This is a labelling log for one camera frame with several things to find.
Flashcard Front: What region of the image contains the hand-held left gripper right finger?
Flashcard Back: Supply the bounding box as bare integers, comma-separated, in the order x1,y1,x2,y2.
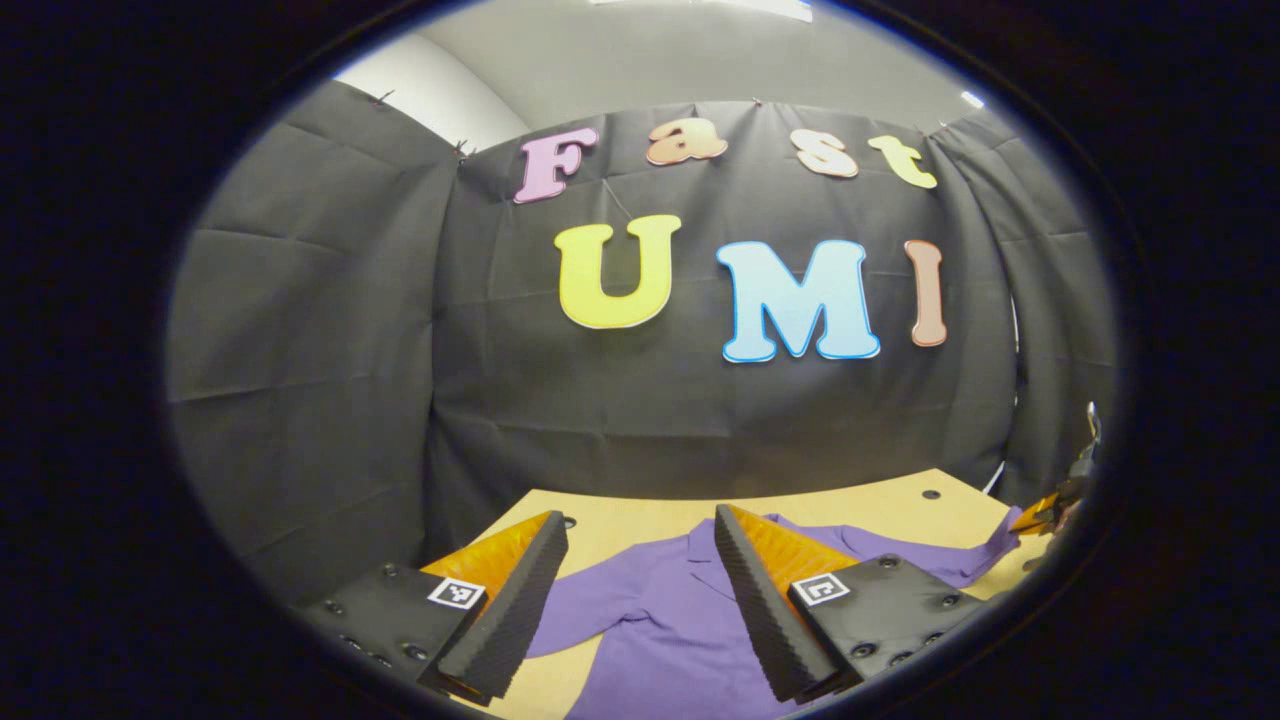
713,504,991,704

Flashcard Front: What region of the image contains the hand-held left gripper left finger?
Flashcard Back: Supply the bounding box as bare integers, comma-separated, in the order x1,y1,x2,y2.
296,510,570,707

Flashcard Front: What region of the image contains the purple button shirt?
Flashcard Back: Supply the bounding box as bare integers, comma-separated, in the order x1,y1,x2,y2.
525,508,1023,720

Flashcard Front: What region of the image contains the black backdrop cloth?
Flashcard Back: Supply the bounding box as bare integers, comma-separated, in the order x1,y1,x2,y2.
165,80,1116,601

